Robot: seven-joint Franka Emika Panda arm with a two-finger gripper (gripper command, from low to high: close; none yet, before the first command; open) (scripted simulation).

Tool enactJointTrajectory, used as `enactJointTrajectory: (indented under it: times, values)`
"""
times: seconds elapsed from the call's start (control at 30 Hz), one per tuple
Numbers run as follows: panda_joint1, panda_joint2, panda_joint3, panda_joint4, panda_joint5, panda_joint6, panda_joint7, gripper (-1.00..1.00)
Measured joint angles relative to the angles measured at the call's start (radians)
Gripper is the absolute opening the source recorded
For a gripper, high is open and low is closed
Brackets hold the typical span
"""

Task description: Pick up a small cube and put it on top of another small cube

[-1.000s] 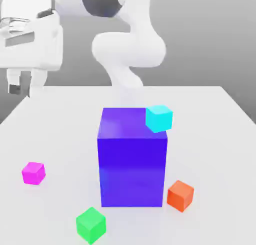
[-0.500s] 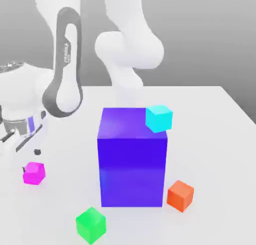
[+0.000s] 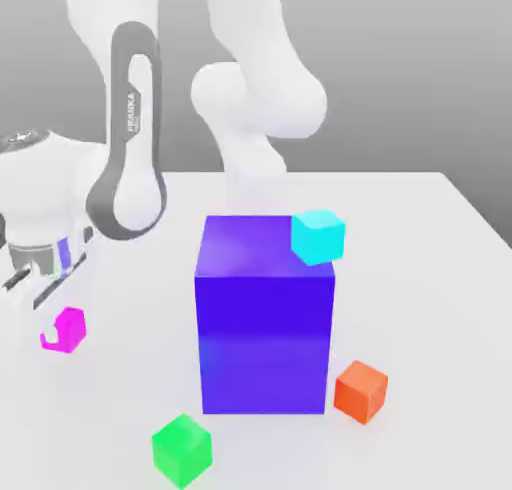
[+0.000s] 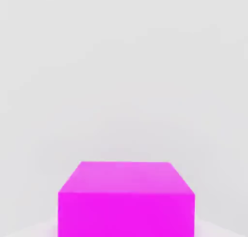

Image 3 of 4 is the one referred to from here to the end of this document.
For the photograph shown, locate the large purple box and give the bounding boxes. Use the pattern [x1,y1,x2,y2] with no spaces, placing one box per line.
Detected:
[194,214,336,416]

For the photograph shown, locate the small green cube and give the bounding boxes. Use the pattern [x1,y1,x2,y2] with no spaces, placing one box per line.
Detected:
[151,412,214,490]

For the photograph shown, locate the small cyan cube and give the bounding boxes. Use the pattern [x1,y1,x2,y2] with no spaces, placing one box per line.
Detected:
[290,208,346,267]

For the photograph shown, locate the small orange cube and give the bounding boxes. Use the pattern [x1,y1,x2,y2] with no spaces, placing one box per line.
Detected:
[332,360,390,426]

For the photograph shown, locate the small magenta cube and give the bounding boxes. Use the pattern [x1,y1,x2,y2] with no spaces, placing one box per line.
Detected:
[39,306,88,354]

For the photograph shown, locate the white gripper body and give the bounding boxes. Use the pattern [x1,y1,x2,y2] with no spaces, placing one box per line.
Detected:
[30,248,98,320]

